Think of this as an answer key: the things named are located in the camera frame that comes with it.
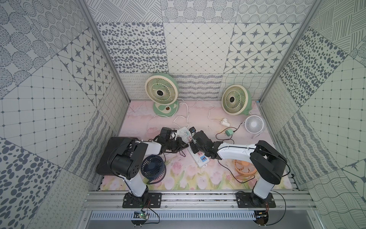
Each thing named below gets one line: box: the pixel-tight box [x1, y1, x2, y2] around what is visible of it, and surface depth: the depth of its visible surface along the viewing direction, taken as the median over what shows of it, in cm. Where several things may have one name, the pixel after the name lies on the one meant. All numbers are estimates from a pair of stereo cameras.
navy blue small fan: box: [140, 154, 167, 185], surface depth 80 cm
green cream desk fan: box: [221, 84, 253, 116], surface depth 104 cm
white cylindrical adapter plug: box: [220, 117, 231, 128], surface depth 106 cm
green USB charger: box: [225, 128, 234, 137], surface depth 101 cm
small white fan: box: [244, 114, 266, 138], surface depth 97 cm
